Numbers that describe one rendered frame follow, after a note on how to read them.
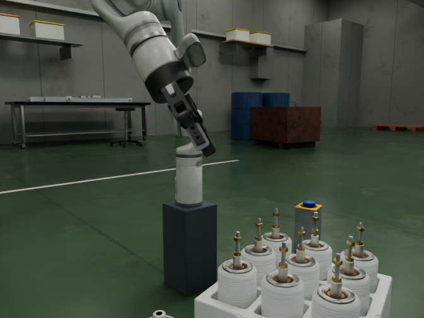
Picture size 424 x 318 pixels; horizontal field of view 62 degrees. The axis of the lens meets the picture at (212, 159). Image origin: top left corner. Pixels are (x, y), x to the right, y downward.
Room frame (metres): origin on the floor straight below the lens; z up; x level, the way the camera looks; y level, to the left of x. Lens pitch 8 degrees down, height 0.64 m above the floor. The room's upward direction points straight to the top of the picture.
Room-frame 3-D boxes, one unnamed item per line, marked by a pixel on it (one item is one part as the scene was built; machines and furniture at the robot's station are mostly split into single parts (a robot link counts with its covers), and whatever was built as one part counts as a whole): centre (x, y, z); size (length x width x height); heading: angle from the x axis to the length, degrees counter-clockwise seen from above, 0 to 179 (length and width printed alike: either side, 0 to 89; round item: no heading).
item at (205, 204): (1.22, 0.08, 0.15); 0.14 x 0.14 x 0.30; 41
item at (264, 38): (9.62, -1.23, 2.38); 0.52 x 0.44 x 0.29; 131
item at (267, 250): (0.92, -0.13, 0.25); 0.08 x 0.08 x 0.01
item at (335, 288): (0.69, -0.26, 0.26); 0.02 x 0.02 x 0.03
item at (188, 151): (1.22, 0.08, 0.54); 0.09 x 0.09 x 0.17; 82
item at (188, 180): (1.22, 0.08, 0.39); 0.09 x 0.09 x 0.17; 41
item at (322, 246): (0.95, -0.29, 0.25); 0.08 x 0.08 x 0.01
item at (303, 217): (1.14, -0.32, 0.16); 0.07 x 0.07 x 0.31; 57
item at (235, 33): (9.11, -0.64, 2.37); 0.48 x 0.40 x 0.27; 131
